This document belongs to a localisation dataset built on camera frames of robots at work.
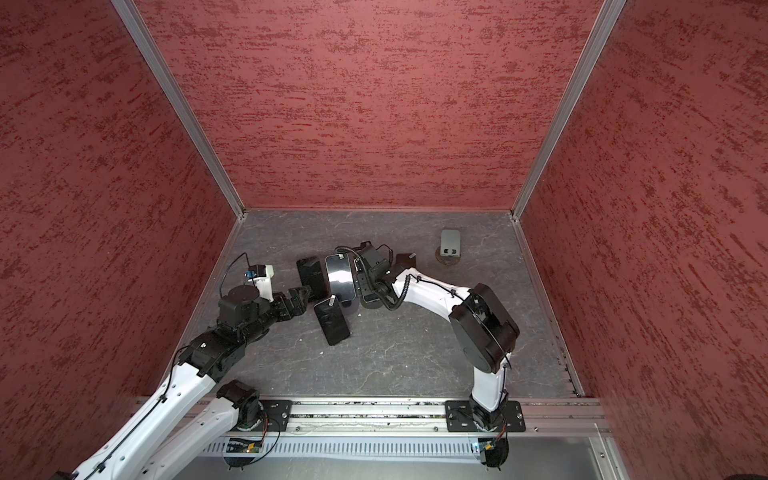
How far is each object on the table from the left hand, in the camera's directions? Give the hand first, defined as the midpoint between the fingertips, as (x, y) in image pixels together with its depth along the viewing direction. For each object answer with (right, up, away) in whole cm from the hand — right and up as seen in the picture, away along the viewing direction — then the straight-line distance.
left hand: (298, 297), depth 77 cm
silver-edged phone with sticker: (+9, +4, +13) cm, 16 cm away
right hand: (+17, +1, +13) cm, 22 cm away
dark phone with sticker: (+30, +8, +30) cm, 43 cm away
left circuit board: (-12, -36, -5) cm, 38 cm away
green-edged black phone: (+18, -3, +10) cm, 21 cm away
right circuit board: (+51, -36, -7) cm, 62 cm away
